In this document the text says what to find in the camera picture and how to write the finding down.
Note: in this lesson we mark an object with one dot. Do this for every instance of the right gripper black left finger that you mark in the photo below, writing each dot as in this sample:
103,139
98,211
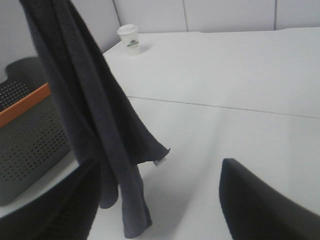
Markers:
65,212

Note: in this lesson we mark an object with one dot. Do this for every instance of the dark grey towel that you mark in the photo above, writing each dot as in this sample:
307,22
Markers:
98,118

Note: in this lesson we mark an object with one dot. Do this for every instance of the white paper coffee cup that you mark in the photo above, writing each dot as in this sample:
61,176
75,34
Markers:
129,38

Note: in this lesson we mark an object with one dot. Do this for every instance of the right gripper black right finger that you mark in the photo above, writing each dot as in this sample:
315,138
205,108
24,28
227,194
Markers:
253,210

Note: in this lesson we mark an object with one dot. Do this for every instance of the grey perforated basket orange rim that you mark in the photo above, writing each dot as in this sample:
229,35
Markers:
32,138

